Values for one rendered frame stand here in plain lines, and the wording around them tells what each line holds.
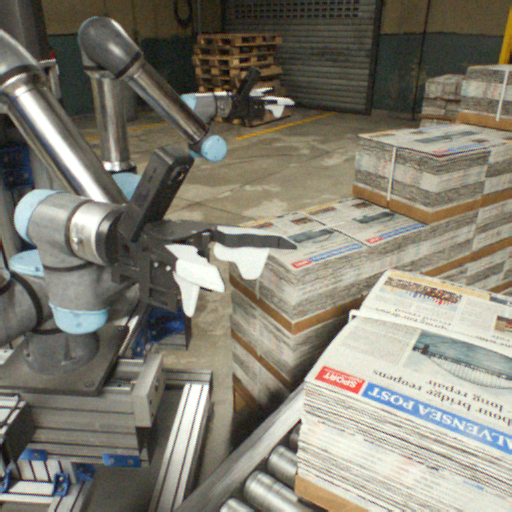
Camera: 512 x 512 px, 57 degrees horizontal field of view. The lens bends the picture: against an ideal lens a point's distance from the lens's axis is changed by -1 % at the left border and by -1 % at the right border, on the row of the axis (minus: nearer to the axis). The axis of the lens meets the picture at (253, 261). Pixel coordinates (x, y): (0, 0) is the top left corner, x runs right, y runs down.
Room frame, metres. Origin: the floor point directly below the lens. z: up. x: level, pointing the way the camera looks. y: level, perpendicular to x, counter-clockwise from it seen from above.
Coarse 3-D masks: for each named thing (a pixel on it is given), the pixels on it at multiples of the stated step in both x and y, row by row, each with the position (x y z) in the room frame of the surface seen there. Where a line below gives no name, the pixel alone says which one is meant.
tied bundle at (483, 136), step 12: (432, 132) 1.91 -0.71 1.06; (444, 132) 1.91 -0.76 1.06; (456, 132) 1.91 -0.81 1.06; (468, 132) 1.91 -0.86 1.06; (480, 132) 1.91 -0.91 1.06; (492, 132) 1.92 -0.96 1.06; (504, 132) 1.91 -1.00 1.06; (492, 144) 1.70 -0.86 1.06; (504, 144) 1.70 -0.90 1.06; (492, 156) 1.65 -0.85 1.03; (504, 156) 1.69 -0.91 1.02; (492, 168) 1.66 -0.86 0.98; (504, 168) 1.71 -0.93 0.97; (492, 180) 1.66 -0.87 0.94; (504, 180) 1.71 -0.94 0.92; (492, 192) 1.68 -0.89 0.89
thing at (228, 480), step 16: (304, 384) 0.73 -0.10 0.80; (288, 400) 0.69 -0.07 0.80; (272, 416) 0.65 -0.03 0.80; (288, 416) 0.65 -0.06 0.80; (256, 432) 0.61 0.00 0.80; (272, 432) 0.61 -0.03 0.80; (288, 432) 0.61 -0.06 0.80; (240, 448) 0.57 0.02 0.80; (256, 448) 0.57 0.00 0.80; (272, 448) 0.57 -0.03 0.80; (224, 464) 0.54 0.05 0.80; (240, 464) 0.54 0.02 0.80; (256, 464) 0.54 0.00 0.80; (208, 480) 0.51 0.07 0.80; (224, 480) 0.51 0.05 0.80; (240, 480) 0.51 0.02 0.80; (192, 496) 0.48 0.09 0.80; (208, 496) 0.48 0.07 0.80; (224, 496) 0.48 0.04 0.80; (240, 496) 0.50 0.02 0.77
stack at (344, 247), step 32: (256, 224) 1.50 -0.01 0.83; (288, 224) 1.50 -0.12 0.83; (320, 224) 1.50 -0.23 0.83; (352, 224) 1.50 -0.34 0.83; (384, 224) 1.50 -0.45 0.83; (416, 224) 1.50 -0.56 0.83; (448, 224) 1.55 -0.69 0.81; (480, 224) 1.67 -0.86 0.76; (288, 256) 1.26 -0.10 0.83; (320, 256) 1.26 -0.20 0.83; (352, 256) 1.29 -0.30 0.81; (384, 256) 1.39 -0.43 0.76; (416, 256) 1.47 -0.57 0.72; (448, 256) 1.57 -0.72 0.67; (256, 288) 1.34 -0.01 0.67; (288, 288) 1.20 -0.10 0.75; (320, 288) 1.22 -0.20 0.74; (352, 288) 1.30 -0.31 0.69; (480, 288) 1.72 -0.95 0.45; (256, 320) 1.34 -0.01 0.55; (288, 352) 1.19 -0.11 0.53; (320, 352) 1.24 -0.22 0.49; (256, 384) 1.35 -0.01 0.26; (256, 416) 1.34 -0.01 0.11
